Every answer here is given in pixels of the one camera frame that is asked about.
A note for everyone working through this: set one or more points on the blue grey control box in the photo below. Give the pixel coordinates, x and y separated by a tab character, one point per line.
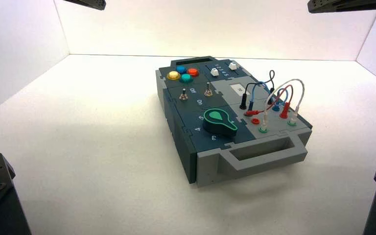
175	100

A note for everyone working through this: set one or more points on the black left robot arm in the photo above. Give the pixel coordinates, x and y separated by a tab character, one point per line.
90	4

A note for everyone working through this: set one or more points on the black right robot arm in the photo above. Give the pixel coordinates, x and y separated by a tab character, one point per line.
337	6

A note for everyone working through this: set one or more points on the dark rotary knob green outline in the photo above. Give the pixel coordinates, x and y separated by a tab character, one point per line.
219	121

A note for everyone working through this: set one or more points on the teal push button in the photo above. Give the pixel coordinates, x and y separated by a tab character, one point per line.
185	77

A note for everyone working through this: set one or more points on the yellow push button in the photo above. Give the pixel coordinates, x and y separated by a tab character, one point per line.
173	76

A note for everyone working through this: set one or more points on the red push button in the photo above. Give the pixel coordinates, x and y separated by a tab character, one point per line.
193	72

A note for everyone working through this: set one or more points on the blue push button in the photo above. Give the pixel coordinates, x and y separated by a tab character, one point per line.
181	69

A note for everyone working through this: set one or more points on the white slider knob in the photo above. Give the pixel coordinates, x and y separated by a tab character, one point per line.
232	66
214	72

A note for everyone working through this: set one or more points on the white display screen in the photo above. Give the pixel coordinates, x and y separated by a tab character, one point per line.
240	89

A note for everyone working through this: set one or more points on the red banana socket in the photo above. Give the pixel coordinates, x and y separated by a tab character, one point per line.
255	121

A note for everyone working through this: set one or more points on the green banana socket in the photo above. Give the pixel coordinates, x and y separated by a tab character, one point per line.
260	130
289	123

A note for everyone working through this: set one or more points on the silver toggle switch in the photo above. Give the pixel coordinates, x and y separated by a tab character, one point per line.
183	96
208	92

